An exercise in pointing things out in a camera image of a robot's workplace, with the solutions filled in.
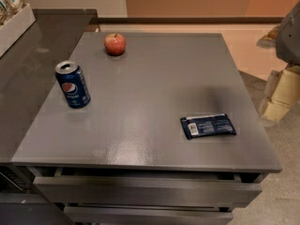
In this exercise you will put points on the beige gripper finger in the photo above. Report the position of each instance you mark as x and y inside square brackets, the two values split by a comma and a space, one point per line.
[287, 93]
[270, 88]

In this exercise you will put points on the blue rxbar blueberry wrapper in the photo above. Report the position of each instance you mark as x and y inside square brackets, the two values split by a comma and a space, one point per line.
[207, 125]

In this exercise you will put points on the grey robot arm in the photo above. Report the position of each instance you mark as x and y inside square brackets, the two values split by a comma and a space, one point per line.
[285, 38]

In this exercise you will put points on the red apple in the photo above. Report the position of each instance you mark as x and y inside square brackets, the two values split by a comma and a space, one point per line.
[115, 44]

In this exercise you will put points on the upper grey drawer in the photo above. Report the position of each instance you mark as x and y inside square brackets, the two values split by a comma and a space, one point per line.
[148, 188]

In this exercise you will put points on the grey drawer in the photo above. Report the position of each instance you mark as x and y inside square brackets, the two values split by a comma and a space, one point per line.
[140, 216]
[148, 188]

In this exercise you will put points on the blue pepsi can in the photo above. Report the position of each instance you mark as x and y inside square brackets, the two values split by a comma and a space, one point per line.
[72, 83]

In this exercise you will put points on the lower grey drawer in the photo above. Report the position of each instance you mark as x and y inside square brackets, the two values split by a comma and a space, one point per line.
[140, 216]

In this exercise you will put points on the white snack tray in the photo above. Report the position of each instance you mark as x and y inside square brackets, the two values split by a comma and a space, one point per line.
[11, 31]

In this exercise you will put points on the packaged snacks in tray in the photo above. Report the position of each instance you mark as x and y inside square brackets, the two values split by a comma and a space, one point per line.
[9, 8]

